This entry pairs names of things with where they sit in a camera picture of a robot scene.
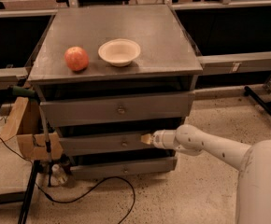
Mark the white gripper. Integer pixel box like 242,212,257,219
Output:
141,130,170,149

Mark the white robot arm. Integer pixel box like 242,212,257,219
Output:
141,124,271,224

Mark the grey top drawer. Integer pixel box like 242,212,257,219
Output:
40,91,194,127

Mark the grey wooden drawer cabinet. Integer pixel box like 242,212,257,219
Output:
28,5,202,168

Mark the white paper bowl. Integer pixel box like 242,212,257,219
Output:
98,38,141,67

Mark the small white bottle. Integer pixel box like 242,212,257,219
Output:
51,164,68,185

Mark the red apple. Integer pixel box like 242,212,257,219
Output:
64,47,89,72

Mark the black tripod stand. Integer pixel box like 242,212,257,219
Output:
18,161,40,224

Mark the black floor stand leg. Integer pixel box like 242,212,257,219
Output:
243,86,271,133

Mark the cardboard box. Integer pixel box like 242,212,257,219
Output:
0,96,64,161

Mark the black floor cable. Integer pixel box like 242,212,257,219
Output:
0,123,136,224

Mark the grey right rail beam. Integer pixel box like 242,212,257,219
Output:
198,51,271,76

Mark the grey rail beam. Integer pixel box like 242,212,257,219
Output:
198,51,271,76
0,67,29,90

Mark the green handled pole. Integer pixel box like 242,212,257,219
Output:
10,85,54,187

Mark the grey left rail beam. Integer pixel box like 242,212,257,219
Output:
0,67,29,90

